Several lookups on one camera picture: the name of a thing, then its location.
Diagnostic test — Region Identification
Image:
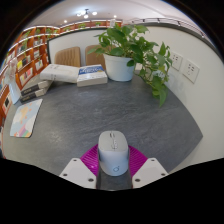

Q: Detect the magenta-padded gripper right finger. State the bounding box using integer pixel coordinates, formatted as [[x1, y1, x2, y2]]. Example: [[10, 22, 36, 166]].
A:
[[127, 144, 169, 190]]

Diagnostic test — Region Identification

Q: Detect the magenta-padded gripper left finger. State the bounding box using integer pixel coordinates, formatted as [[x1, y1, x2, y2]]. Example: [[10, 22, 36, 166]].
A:
[[59, 143, 100, 190]]

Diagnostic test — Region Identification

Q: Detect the white computer mouse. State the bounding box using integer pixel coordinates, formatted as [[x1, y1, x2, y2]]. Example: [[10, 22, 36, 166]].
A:
[[97, 130, 131, 177]]

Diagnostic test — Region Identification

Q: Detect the pastel printed mouse pad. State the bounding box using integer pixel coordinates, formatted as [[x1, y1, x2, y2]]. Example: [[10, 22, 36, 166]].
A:
[[9, 98, 44, 139]]

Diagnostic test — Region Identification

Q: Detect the thin dark hardcover book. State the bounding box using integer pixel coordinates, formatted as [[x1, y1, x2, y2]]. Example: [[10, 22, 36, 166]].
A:
[[19, 87, 51, 103]]

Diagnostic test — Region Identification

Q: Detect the thick dark hardcover book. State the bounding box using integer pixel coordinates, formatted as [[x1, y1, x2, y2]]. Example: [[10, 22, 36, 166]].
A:
[[20, 79, 54, 96]]

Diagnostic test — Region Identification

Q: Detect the blue and white book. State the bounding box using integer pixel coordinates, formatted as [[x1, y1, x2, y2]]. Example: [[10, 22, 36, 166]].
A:
[[76, 64, 109, 88]]

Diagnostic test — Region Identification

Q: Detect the white paperback book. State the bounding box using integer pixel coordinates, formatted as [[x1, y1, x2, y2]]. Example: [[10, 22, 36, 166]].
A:
[[39, 63, 81, 84]]

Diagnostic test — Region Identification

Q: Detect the green plant in white pot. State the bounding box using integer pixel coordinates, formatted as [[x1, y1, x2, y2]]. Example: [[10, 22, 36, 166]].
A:
[[87, 23, 174, 108]]

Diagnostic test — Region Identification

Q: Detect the tan upholstered chair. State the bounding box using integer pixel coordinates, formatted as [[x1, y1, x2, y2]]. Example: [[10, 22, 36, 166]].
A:
[[84, 44, 107, 71], [54, 46, 82, 68]]

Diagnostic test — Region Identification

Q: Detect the orange wooden bookshelf unit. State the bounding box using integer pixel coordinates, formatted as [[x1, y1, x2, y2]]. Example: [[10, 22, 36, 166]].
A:
[[0, 19, 123, 124]]

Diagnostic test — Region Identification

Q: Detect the ceiling lamp with round bulbs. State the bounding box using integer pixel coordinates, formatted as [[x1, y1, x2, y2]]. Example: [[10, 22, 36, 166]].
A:
[[75, 8, 98, 20]]

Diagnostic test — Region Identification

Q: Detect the white wall socket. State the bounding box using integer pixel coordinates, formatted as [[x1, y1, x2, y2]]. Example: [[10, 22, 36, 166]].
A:
[[182, 59, 201, 84], [169, 51, 184, 72]]

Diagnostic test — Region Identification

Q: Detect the black ceiling track light rail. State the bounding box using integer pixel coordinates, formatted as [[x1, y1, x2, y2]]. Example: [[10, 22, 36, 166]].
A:
[[128, 17, 206, 38]]

